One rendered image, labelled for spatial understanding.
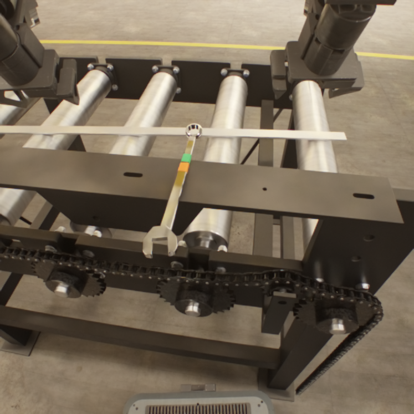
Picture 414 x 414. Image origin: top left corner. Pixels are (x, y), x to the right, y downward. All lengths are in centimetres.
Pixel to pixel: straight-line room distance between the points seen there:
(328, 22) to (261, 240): 58
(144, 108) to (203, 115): 170
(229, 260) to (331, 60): 40
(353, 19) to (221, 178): 25
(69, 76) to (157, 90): 73
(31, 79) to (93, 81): 88
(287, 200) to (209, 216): 33
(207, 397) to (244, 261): 70
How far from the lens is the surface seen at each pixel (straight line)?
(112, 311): 168
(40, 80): 54
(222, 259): 64
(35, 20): 60
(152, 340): 122
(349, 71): 53
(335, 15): 44
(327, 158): 95
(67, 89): 54
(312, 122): 109
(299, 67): 51
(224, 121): 105
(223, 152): 92
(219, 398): 124
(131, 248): 68
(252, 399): 124
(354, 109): 317
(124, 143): 99
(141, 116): 110
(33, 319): 141
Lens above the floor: 148
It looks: 48 degrees down
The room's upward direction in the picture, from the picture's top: 1 degrees counter-clockwise
